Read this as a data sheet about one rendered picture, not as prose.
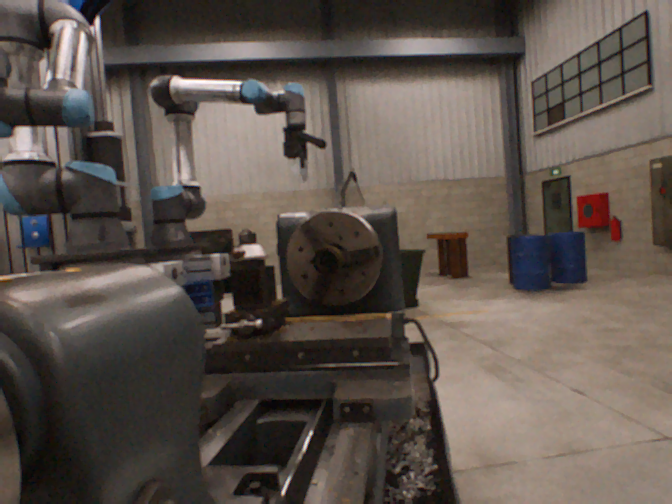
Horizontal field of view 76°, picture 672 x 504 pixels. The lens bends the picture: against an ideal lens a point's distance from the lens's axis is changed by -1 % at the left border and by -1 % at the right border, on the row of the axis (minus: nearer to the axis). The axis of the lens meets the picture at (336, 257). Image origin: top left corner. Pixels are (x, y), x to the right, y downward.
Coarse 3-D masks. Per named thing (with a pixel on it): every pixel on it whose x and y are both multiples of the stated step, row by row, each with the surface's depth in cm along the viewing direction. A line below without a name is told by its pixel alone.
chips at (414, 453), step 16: (416, 400) 143; (416, 416) 125; (432, 416) 141; (400, 432) 130; (416, 432) 121; (432, 432) 126; (400, 448) 115; (416, 448) 115; (432, 448) 117; (400, 464) 110; (416, 464) 110; (432, 464) 112; (400, 480) 107; (416, 480) 101; (432, 480) 105; (384, 496) 101; (400, 496) 97; (416, 496) 100; (432, 496) 100; (448, 496) 99
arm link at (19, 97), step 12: (0, 84) 84; (0, 96) 83; (12, 96) 83; (24, 96) 84; (0, 108) 83; (12, 108) 83; (24, 108) 84; (0, 120) 83; (12, 120) 85; (24, 120) 85; (0, 132) 84; (12, 132) 87
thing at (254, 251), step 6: (240, 246) 86; (246, 246) 86; (252, 246) 86; (258, 246) 87; (246, 252) 85; (252, 252) 86; (258, 252) 86; (264, 252) 87; (240, 258) 85; (246, 258) 85; (252, 258) 85; (258, 258) 86; (264, 258) 87
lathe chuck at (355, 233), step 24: (312, 216) 144; (336, 216) 143; (336, 240) 143; (360, 240) 142; (288, 264) 146; (312, 264) 145; (360, 264) 142; (312, 288) 145; (336, 288) 144; (360, 288) 143
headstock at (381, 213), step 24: (288, 216) 163; (360, 216) 157; (384, 216) 156; (288, 240) 161; (384, 240) 156; (384, 264) 157; (288, 288) 162; (384, 288) 157; (312, 312) 162; (336, 312) 160; (360, 312) 159
